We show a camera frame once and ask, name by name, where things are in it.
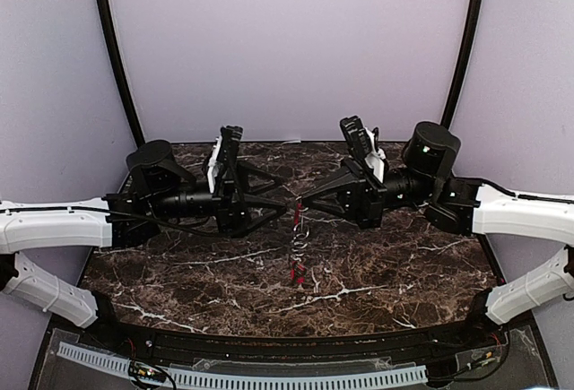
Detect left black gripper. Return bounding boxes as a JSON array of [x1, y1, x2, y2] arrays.
[[150, 159, 288, 238]]

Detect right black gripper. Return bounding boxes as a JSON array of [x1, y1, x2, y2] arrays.
[[300, 157, 437, 230]]

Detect large keyring with red sleeve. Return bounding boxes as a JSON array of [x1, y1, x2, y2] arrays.
[[288, 197, 309, 277]]

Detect red key tag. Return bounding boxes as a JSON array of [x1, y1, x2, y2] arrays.
[[291, 261, 307, 285]]

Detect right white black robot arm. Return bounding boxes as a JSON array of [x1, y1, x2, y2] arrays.
[[300, 116, 573, 349]]

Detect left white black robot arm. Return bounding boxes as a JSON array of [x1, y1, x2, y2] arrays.
[[1, 130, 286, 351]]

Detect small green circuit board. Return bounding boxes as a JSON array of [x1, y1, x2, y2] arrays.
[[128, 362, 166, 383]]

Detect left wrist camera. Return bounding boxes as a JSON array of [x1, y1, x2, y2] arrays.
[[202, 126, 243, 194]]

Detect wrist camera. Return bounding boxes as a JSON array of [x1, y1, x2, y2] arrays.
[[202, 126, 243, 194], [339, 116, 388, 183]]

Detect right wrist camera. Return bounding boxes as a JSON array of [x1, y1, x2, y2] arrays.
[[339, 116, 388, 183]]

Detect black front rail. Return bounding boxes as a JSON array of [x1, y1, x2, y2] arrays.
[[81, 320, 509, 364]]

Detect white slotted cable duct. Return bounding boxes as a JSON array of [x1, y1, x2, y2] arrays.
[[57, 342, 428, 389]]

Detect right black frame post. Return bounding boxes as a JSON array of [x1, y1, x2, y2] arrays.
[[440, 0, 483, 130]]

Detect black frame post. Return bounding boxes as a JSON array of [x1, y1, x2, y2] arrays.
[[96, 0, 145, 147], [440, 0, 483, 130]]

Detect left black frame post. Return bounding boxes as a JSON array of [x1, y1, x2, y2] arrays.
[[96, 0, 145, 147]]

